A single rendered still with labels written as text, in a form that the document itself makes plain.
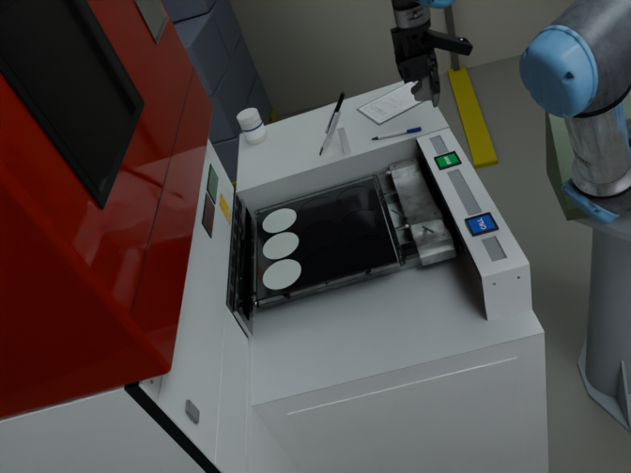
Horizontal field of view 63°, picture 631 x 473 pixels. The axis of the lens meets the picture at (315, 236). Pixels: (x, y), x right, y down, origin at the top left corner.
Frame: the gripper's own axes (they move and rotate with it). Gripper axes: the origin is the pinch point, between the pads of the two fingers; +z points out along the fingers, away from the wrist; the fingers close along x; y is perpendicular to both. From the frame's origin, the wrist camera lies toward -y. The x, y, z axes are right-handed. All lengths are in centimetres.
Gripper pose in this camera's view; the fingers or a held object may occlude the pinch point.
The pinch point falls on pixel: (437, 100)
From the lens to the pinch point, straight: 132.5
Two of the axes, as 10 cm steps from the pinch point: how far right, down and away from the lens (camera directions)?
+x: 0.8, 6.3, -7.7
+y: -9.5, 2.8, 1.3
